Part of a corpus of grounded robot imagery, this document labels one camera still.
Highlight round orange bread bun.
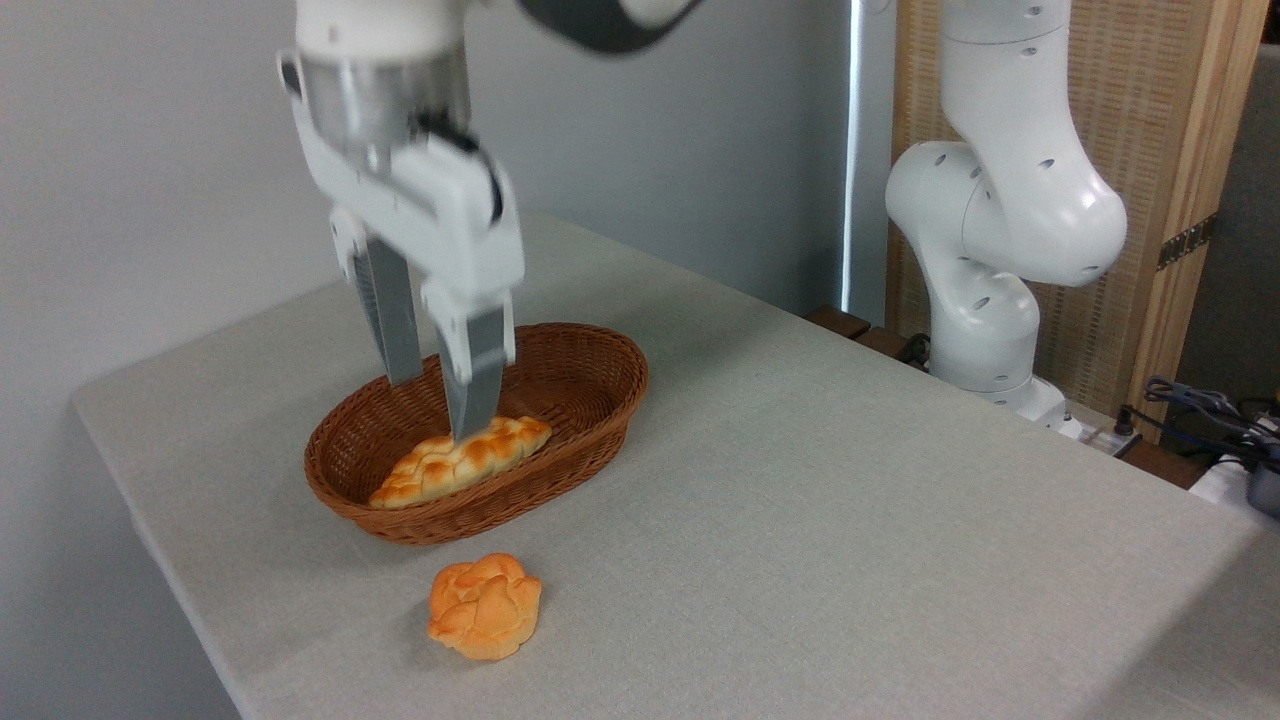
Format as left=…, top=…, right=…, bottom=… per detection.
left=427, top=552, right=544, bottom=663

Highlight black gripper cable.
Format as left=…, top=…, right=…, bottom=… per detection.
left=418, top=113, right=505, bottom=225

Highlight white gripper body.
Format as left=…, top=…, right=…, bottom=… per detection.
left=288, top=100, right=527, bottom=299

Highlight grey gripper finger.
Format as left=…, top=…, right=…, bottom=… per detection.
left=329, top=206, right=427, bottom=388
left=419, top=279, right=518, bottom=444

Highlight metal screen hinge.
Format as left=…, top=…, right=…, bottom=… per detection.
left=1156, top=214, right=1218, bottom=272

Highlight dark grey partition panel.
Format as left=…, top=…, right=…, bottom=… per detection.
left=1174, top=44, right=1280, bottom=403

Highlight long braided bread loaf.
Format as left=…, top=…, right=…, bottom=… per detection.
left=368, top=415, right=554, bottom=511

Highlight wooden rattan screen panel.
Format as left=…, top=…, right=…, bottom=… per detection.
left=885, top=0, right=1272, bottom=443

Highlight white vertical window strip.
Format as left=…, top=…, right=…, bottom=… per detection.
left=842, top=0, right=864, bottom=314

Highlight brown woven wicker basket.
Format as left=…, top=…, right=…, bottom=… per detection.
left=304, top=322, right=650, bottom=547

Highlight bundle of black cables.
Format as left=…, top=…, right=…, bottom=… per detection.
left=1112, top=375, right=1280, bottom=463

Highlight dark wooden slat bench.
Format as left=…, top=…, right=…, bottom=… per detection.
left=807, top=304, right=933, bottom=369

